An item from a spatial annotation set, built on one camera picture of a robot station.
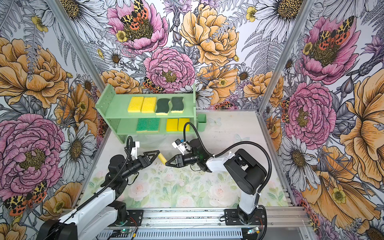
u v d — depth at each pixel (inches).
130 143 28.3
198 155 28.2
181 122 37.0
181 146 31.5
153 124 37.2
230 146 22.6
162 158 31.4
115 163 24.6
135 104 33.5
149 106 33.7
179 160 29.3
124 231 28.1
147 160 27.7
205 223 28.8
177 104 33.7
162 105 32.8
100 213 21.2
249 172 19.5
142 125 37.1
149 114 32.1
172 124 36.8
